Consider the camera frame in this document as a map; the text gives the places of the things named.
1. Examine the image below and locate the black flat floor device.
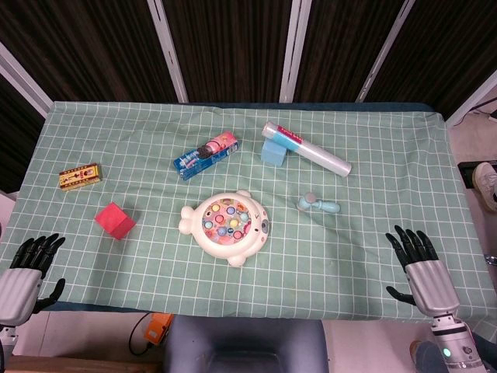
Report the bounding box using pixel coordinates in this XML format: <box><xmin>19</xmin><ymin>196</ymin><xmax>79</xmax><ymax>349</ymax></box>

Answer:
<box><xmin>457</xmin><ymin>161</ymin><xmax>478</xmax><ymax>190</ymax></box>

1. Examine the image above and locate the orange device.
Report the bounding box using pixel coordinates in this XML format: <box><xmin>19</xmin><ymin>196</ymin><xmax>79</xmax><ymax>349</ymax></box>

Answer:
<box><xmin>145</xmin><ymin>312</ymin><xmax>174</xmax><ymax>346</ymax></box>

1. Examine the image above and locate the black cable at orange device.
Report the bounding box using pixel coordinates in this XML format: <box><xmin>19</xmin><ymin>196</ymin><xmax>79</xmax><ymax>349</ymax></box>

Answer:
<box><xmin>129</xmin><ymin>312</ymin><xmax>155</xmax><ymax>355</ymax></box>

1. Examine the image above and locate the white whack-a-mole toy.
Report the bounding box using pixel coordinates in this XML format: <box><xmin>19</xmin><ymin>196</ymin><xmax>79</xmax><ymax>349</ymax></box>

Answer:
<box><xmin>179</xmin><ymin>189</ymin><xmax>272</xmax><ymax>267</ymax></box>

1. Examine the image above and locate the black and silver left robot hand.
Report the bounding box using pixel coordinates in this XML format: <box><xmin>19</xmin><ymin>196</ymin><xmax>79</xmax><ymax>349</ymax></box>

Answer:
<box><xmin>0</xmin><ymin>232</ymin><xmax>66</xmax><ymax>327</ymax></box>

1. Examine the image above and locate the red cube block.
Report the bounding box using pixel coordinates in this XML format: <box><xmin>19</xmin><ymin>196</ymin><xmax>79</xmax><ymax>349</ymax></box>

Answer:
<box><xmin>94</xmin><ymin>201</ymin><xmax>137</xmax><ymax>241</ymax></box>

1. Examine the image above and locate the dark grey padded seat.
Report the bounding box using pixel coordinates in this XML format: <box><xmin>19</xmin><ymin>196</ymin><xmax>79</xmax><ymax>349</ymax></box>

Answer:
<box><xmin>162</xmin><ymin>315</ymin><xmax>329</xmax><ymax>373</ymax></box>

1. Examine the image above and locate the small blue toy mallet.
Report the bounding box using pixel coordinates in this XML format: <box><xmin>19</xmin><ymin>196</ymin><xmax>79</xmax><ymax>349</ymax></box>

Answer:
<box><xmin>297</xmin><ymin>192</ymin><xmax>342</xmax><ymax>214</ymax></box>

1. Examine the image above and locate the green checked tablecloth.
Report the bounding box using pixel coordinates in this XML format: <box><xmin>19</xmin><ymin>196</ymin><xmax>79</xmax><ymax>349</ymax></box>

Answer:
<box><xmin>0</xmin><ymin>101</ymin><xmax>497</xmax><ymax>322</ymax></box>

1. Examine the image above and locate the clear plastic tube roll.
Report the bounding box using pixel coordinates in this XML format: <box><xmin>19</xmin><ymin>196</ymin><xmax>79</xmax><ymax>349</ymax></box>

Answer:
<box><xmin>261</xmin><ymin>120</ymin><xmax>353</xmax><ymax>178</ymax></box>

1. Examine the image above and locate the white frame post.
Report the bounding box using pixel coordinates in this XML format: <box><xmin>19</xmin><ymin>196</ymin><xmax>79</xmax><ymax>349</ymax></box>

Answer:
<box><xmin>445</xmin><ymin>73</ymin><xmax>497</xmax><ymax>127</ymax></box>
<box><xmin>0</xmin><ymin>41</ymin><xmax>54</xmax><ymax>117</ymax></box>
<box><xmin>146</xmin><ymin>0</ymin><xmax>189</xmax><ymax>103</ymax></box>
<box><xmin>356</xmin><ymin>0</ymin><xmax>415</xmax><ymax>103</ymax></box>
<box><xmin>279</xmin><ymin>0</ymin><xmax>313</xmax><ymax>103</ymax></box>

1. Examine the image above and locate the light blue foam cube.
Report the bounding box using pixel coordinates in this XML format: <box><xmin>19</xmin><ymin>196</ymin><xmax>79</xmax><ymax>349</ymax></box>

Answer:
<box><xmin>260</xmin><ymin>138</ymin><xmax>289</xmax><ymax>168</ymax></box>

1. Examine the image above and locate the white sneaker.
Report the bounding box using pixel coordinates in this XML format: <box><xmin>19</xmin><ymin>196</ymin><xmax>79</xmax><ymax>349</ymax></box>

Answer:
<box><xmin>471</xmin><ymin>162</ymin><xmax>497</xmax><ymax>213</ymax></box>

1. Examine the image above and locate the blue cookie box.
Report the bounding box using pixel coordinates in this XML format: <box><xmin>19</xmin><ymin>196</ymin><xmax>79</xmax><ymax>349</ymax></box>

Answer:
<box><xmin>172</xmin><ymin>131</ymin><xmax>240</xmax><ymax>180</ymax></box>

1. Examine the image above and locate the yellow and red small box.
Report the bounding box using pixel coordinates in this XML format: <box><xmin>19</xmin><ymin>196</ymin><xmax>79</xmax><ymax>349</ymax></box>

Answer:
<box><xmin>58</xmin><ymin>162</ymin><xmax>104</xmax><ymax>191</ymax></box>

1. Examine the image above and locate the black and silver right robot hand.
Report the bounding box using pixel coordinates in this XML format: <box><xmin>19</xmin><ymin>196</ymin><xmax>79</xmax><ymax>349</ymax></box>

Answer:
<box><xmin>384</xmin><ymin>225</ymin><xmax>461</xmax><ymax>318</ymax></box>

